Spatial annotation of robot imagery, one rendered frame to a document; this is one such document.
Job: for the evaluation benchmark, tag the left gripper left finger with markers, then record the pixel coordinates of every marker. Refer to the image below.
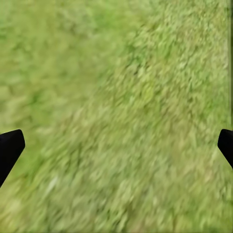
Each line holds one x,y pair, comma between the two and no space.
11,146

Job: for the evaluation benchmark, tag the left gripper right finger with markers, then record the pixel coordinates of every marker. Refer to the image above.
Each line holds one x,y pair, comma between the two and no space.
225,144

